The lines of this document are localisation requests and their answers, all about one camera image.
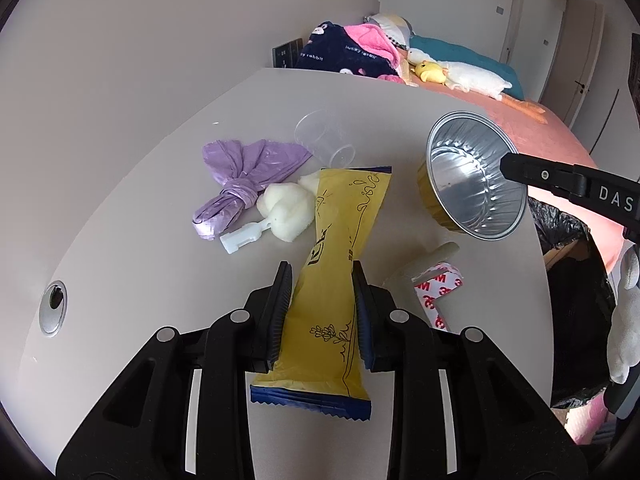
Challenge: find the teal pillow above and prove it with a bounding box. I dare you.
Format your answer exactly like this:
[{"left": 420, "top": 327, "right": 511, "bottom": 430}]
[{"left": 409, "top": 35, "right": 526, "bottom": 101}]

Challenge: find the silver desk cable grommet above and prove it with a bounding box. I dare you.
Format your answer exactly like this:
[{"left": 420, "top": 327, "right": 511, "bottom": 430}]
[{"left": 39, "top": 280, "right": 68, "bottom": 336}]

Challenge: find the white foam lump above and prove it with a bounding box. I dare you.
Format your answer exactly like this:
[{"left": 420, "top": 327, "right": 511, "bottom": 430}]
[{"left": 256, "top": 170, "right": 322, "bottom": 243}]

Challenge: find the trash bin with black bag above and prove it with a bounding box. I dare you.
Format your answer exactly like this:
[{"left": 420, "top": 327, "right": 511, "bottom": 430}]
[{"left": 527, "top": 195, "right": 621, "bottom": 411}]

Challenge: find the navy printed blanket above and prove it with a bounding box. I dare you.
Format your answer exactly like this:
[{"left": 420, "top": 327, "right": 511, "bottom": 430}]
[{"left": 290, "top": 21, "right": 406, "bottom": 81}]

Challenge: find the white door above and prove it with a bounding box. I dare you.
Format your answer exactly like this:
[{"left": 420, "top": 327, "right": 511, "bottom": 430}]
[{"left": 502, "top": 0, "right": 571, "bottom": 103}]

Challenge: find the pink fleece cloth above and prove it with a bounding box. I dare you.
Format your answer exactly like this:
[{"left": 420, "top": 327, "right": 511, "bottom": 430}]
[{"left": 345, "top": 21, "right": 412, "bottom": 83}]

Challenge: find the white goose plush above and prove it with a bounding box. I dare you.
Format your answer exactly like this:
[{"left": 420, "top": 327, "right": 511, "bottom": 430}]
[{"left": 406, "top": 47, "right": 547, "bottom": 123}]

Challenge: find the clear plastic cup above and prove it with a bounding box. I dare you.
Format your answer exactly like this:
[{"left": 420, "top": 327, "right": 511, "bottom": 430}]
[{"left": 294, "top": 109, "right": 357, "bottom": 168}]

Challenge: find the brown cardboard piece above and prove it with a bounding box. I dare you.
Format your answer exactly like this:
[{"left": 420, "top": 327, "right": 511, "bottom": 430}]
[{"left": 542, "top": 240, "right": 591, "bottom": 271}]

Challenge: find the yellow duck plush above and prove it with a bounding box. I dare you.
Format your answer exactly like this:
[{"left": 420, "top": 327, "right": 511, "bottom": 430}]
[{"left": 416, "top": 60, "right": 451, "bottom": 85}]

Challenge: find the yellow snack packet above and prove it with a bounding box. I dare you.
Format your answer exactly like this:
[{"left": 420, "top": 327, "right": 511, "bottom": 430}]
[{"left": 250, "top": 165, "right": 393, "bottom": 422}]

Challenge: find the purple plastic bag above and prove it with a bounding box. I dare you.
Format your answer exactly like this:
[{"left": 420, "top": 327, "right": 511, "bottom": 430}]
[{"left": 192, "top": 137, "right": 313, "bottom": 242}]

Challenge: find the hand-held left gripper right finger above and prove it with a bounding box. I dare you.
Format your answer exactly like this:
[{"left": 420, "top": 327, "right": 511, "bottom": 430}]
[{"left": 351, "top": 259, "right": 591, "bottom": 480}]

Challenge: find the white plastic clip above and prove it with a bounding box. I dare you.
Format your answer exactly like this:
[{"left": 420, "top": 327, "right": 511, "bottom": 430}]
[{"left": 219, "top": 217, "right": 275, "bottom": 256}]

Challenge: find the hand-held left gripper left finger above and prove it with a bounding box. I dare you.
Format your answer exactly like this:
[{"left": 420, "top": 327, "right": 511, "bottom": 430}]
[{"left": 55, "top": 260, "right": 294, "bottom": 480}]

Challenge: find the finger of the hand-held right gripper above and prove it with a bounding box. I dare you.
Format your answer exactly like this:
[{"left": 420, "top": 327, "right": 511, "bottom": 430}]
[{"left": 499, "top": 152, "right": 592, "bottom": 198}]

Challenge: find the gold foil bowl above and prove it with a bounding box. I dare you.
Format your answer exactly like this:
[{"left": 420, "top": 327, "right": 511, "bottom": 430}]
[{"left": 417, "top": 111, "right": 528, "bottom": 242}]

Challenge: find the person's right hand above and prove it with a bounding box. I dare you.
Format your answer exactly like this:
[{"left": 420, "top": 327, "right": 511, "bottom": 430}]
[{"left": 606, "top": 247, "right": 640, "bottom": 386}]

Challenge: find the checked pillow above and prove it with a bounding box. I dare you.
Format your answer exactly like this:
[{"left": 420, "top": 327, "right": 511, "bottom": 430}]
[{"left": 367, "top": 12, "right": 416, "bottom": 46}]

